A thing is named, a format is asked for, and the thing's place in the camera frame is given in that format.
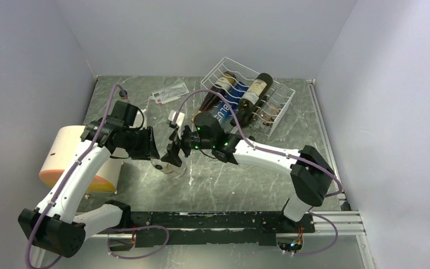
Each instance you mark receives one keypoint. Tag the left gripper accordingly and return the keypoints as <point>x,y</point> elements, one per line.
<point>149,149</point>

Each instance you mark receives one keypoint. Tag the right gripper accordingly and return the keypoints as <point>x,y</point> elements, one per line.
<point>173,149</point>

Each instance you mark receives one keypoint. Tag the dark green wine bottle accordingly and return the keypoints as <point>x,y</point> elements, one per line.
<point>256,91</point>

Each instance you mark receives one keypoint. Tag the clear bottle white label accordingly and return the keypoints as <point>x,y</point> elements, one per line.
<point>169,169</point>

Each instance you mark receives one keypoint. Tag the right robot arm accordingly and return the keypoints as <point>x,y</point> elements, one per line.
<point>310,174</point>

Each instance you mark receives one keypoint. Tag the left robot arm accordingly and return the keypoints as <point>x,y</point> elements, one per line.
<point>53,224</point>

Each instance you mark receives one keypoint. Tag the blue label water bottle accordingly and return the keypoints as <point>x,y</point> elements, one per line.
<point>223,113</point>

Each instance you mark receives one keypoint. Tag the gold capped wine bottle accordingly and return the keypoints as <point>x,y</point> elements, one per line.
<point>209,100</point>

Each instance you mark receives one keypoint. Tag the silver capped dark bottle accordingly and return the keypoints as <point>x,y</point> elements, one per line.
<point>246,113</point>

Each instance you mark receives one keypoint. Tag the brown label bottle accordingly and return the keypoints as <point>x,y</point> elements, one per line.
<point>268,114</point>

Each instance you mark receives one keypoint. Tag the cream cylinder roll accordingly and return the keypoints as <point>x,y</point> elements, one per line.
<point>62,152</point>

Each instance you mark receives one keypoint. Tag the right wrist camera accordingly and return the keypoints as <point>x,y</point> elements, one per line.
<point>176,122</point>

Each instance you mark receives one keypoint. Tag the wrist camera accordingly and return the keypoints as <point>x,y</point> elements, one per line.
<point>123,94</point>
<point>176,122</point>

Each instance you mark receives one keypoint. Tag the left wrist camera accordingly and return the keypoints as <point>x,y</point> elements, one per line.
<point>123,94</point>

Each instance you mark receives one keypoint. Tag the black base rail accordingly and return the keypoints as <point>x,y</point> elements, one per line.
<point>265,228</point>

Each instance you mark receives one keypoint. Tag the white wire wine rack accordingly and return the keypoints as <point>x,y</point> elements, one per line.
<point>280,95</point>

